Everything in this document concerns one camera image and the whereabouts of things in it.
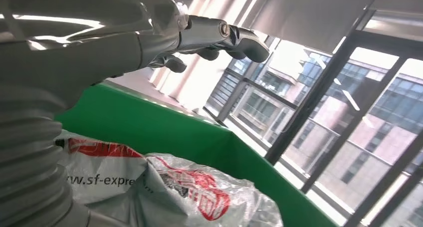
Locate dark window frame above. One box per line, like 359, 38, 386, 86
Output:
202, 7, 423, 227

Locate grey roller blind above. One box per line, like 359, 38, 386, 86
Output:
249, 0, 379, 55

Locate grey courier package red print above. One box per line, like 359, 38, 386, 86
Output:
53, 129, 285, 227

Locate green plastic basket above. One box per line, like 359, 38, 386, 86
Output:
55, 82, 338, 227

